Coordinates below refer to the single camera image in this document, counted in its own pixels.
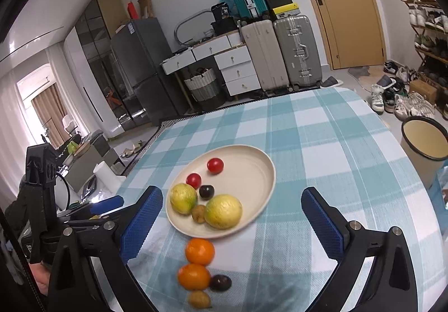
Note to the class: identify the blue white checked tablecloth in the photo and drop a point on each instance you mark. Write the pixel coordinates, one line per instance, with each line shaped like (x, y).
(315, 144)

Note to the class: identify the beige sandals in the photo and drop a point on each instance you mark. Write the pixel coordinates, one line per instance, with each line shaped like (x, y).
(131, 151)

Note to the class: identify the woven white grey basket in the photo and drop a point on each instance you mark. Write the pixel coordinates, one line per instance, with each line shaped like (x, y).
(201, 86)

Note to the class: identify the grey slippers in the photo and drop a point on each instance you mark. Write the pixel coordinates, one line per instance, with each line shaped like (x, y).
(330, 82)

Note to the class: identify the wooden shoe rack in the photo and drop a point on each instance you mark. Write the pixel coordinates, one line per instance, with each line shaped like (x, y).
(425, 51)

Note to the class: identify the small cardboard box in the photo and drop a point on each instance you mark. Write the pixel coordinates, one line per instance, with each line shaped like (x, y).
(423, 89)

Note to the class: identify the cream round plate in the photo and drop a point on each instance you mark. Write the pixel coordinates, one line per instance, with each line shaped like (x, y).
(245, 172)

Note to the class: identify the small white basket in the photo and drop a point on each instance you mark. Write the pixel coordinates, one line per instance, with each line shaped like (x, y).
(209, 33)

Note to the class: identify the beige suitcase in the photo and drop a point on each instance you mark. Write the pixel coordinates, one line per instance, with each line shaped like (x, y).
(262, 53)

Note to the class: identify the grey fridge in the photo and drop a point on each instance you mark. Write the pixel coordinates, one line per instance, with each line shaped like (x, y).
(147, 63)

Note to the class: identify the white drawer desk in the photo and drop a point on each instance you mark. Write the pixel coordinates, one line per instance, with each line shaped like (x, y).
(238, 70)

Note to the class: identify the scattered sneakers pile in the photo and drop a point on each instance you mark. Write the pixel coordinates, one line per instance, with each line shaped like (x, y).
(402, 102)

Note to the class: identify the dark glass cabinet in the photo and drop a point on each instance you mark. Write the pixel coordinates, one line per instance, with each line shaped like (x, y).
(101, 63)

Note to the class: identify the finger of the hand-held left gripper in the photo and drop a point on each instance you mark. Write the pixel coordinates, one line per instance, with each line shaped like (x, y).
(80, 221)
(106, 205)

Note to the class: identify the shiny black device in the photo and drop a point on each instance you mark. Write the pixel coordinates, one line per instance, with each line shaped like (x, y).
(89, 186)

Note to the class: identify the rows of assorted shoes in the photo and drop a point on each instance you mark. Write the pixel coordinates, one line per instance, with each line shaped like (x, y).
(425, 18)

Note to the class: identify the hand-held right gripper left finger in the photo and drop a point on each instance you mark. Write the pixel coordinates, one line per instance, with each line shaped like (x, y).
(141, 224)

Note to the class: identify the brown curtain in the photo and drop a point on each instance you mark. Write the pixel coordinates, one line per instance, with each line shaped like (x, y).
(49, 112)

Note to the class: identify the dark purple plum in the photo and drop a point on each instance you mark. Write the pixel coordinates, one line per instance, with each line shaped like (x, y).
(206, 192)
(220, 283)

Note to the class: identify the cream trash bin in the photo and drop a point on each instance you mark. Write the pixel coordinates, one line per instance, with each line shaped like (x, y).
(423, 137)

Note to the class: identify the red box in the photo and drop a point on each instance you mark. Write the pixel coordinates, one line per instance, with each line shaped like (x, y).
(132, 10)

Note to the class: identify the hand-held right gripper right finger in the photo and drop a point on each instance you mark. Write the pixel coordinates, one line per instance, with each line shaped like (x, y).
(323, 224)

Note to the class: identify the small brown kiwi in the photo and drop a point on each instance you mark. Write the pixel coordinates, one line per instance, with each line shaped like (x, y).
(198, 214)
(199, 298)

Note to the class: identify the black labelled canister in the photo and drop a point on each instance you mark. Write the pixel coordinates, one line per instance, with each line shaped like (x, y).
(221, 11)

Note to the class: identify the red cherry tomato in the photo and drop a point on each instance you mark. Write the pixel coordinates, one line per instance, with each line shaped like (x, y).
(193, 179)
(215, 165)

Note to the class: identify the orange mandarin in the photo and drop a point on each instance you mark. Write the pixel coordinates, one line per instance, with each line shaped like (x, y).
(193, 276)
(200, 251)

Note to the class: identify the white paper towel roll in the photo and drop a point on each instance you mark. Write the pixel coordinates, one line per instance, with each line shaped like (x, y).
(105, 175)

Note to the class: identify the blue carton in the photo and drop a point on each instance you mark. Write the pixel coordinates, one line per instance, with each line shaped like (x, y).
(441, 187)

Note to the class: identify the wooden door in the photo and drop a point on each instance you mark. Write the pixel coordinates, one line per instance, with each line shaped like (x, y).
(350, 18)

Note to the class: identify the silver suitcase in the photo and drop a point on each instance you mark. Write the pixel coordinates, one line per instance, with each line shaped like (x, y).
(294, 49)

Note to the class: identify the brown paper bag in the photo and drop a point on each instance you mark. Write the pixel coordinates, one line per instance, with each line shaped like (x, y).
(145, 5)

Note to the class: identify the oval mirror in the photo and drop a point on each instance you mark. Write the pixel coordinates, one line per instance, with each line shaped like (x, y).
(192, 26)

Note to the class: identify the person's left hand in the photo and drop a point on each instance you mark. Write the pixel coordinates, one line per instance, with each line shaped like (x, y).
(40, 277)

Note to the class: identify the yellow green passion fruit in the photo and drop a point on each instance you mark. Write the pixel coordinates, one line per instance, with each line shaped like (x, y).
(183, 198)
(224, 211)

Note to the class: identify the yellow black shoe box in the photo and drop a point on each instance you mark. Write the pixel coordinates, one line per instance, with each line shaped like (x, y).
(285, 10)

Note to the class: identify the black storage box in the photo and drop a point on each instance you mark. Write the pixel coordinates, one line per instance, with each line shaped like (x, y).
(225, 26)

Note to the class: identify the grey fluffy mat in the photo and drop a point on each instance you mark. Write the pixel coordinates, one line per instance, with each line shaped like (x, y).
(358, 72)

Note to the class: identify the white wardrobe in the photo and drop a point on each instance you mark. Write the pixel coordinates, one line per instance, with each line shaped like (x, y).
(84, 88)

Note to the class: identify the large cardboard box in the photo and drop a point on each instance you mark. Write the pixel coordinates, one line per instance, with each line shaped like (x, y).
(112, 11)

